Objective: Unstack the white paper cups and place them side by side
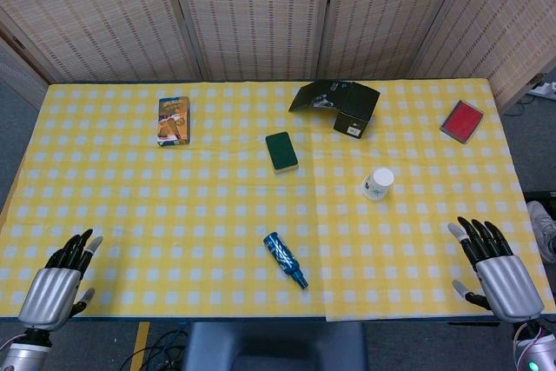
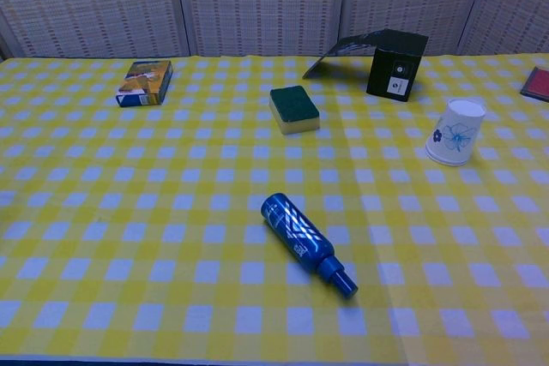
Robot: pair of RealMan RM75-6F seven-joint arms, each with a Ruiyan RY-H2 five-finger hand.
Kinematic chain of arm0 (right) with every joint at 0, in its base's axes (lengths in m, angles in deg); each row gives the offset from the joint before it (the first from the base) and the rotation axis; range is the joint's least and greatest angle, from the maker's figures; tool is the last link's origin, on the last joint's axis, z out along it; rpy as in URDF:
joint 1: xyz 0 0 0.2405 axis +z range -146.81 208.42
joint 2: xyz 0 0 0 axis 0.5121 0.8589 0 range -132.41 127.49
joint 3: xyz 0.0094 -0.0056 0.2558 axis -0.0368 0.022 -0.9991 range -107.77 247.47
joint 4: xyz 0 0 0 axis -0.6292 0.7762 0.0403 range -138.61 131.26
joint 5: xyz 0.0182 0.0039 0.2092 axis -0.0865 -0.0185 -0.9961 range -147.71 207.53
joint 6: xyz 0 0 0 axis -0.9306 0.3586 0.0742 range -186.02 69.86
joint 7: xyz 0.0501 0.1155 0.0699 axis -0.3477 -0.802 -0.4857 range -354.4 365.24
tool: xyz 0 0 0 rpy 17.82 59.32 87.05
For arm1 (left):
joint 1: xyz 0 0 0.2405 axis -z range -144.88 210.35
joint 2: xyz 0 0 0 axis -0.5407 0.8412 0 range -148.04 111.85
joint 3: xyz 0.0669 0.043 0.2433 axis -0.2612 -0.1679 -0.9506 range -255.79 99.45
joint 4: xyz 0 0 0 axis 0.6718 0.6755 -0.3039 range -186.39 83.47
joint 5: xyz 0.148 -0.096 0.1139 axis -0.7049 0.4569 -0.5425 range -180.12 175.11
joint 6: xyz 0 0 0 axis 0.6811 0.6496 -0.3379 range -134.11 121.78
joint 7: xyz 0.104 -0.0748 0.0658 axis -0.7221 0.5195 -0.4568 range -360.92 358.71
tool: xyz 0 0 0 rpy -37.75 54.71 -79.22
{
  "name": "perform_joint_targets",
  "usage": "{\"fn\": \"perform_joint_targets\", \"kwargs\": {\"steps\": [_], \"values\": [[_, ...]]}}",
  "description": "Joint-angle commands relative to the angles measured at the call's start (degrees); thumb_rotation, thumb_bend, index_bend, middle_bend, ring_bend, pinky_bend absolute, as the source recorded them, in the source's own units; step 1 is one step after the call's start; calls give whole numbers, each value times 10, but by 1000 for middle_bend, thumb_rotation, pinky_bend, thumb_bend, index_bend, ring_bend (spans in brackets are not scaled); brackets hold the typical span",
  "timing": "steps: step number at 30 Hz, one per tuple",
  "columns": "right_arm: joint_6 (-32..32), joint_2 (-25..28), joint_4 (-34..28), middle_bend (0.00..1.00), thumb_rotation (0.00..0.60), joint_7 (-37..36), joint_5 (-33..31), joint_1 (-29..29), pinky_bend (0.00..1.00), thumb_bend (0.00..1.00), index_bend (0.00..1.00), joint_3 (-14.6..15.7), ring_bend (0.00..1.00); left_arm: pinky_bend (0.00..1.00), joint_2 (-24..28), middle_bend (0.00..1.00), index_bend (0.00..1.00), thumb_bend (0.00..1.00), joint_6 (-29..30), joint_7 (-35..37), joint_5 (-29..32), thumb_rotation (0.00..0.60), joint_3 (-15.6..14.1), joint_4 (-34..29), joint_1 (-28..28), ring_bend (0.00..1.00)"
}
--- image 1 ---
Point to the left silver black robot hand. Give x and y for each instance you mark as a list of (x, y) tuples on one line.
[(50, 295)]

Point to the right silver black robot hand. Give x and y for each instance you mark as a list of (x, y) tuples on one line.
[(508, 284)]

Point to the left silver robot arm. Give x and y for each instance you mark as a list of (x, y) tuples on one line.
[(24, 355)]

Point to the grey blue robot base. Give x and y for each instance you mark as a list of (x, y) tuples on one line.
[(278, 347)]

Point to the grey white sneaker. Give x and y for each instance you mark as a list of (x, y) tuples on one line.
[(543, 232)]

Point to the yellow checked tablecloth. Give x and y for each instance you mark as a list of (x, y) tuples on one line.
[(425, 236), (152, 214)]

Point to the yellow floor tape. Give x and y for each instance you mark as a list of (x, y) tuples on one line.
[(140, 345)]

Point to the red flat case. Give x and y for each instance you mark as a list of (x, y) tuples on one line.
[(461, 121)]

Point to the white power strip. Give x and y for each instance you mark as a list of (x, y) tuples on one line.
[(545, 89)]

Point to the orange snack box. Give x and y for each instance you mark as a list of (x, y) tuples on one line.
[(174, 121)]

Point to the woven folding screen panel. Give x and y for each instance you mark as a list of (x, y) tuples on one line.
[(391, 15), (95, 15), (17, 75), (256, 15), (508, 19)]

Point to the blue spray bottle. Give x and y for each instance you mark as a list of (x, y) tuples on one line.
[(282, 256)]

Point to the black open cardboard box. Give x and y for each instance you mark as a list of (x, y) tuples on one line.
[(347, 104)]

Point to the green yellow sponge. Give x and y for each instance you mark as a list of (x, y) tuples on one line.
[(280, 149)]

